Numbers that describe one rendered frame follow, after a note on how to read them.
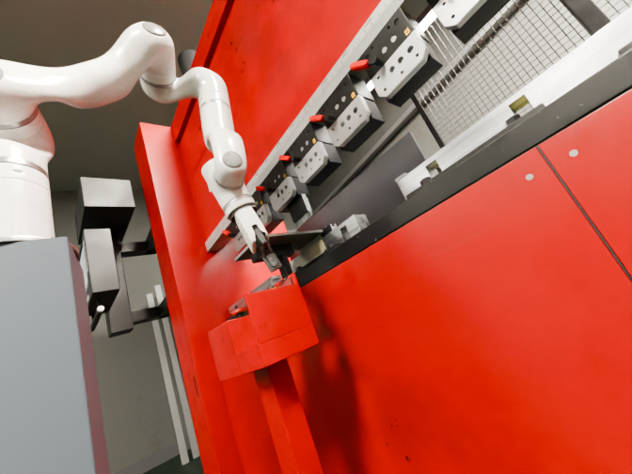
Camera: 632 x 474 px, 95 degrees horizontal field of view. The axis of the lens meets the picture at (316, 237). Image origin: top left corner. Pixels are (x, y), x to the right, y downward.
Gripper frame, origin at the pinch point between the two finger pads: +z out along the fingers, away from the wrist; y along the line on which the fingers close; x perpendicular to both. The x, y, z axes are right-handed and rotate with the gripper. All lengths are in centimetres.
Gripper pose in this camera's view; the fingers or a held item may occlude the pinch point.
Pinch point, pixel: (272, 262)
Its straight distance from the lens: 75.1
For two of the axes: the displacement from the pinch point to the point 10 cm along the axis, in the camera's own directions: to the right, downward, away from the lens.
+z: 5.3, 8.3, -1.8
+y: 1.8, -3.1, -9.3
